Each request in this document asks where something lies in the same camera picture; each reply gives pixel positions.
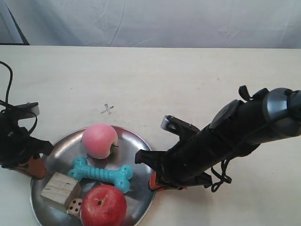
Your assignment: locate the small wooden die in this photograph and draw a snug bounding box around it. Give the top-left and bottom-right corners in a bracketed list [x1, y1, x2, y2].
[66, 198, 83, 218]

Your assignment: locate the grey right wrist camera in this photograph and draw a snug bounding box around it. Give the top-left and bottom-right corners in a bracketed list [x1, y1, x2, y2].
[160, 115, 200, 140]

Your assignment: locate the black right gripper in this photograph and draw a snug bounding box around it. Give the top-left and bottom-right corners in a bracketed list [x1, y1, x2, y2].
[135, 127, 233, 191]

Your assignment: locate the red toy apple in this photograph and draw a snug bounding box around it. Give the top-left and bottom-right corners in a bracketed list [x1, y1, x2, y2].
[80, 185, 127, 226]

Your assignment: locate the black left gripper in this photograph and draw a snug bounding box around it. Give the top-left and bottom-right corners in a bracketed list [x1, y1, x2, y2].
[0, 109, 54, 179]

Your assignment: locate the round silver metal plate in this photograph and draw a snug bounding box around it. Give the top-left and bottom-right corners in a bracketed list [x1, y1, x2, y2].
[30, 125, 156, 226]

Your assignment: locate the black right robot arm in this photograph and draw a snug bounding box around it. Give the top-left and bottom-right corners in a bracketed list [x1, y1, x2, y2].
[135, 86, 301, 192]

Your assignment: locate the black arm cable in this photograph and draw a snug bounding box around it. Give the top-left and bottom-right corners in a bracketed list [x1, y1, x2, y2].
[210, 155, 233, 193]
[0, 61, 38, 137]

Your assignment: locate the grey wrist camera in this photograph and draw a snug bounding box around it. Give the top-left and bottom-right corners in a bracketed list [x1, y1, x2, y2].
[14, 102, 40, 120]
[160, 115, 200, 140]

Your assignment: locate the pink toy peach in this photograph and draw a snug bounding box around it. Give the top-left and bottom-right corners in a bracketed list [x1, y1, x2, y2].
[82, 123, 118, 159]

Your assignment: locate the light wooden block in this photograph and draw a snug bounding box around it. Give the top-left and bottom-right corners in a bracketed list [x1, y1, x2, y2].
[40, 172, 81, 212]

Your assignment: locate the teal rubber bone toy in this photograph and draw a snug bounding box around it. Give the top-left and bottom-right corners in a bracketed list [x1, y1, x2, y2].
[67, 157, 134, 194]

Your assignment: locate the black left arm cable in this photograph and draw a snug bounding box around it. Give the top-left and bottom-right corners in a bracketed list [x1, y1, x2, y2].
[0, 61, 38, 137]

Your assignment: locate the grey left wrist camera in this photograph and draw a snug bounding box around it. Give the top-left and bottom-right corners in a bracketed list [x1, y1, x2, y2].
[14, 102, 40, 120]

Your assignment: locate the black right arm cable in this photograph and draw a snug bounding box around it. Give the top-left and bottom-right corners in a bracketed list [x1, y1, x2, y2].
[210, 155, 233, 193]

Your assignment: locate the white backdrop cloth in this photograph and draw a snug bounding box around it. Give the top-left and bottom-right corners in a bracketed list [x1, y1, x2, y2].
[0, 0, 301, 48]

